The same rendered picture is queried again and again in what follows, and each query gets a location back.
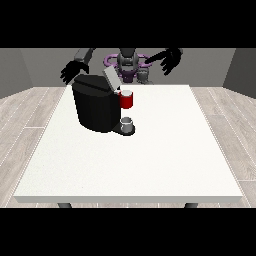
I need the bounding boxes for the black coffee machine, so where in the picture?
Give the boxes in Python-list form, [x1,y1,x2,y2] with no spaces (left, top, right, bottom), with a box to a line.
[71,73,136,137]

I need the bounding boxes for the pale grey machine lid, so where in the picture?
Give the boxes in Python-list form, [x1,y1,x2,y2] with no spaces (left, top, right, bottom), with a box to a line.
[102,65,122,92]

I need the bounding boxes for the small grey coffee pod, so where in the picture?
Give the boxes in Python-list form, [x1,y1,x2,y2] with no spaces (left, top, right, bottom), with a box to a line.
[136,68,150,84]

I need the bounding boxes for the small grey cup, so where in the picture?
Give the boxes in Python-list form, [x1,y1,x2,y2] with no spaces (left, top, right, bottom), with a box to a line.
[119,116,135,134]

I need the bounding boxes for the red pod holder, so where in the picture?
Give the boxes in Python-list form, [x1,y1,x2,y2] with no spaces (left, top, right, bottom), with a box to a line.
[118,89,135,110]

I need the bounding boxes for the grey robot trunk purple rings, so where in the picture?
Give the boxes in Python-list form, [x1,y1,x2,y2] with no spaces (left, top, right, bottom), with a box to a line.
[103,48,155,85]

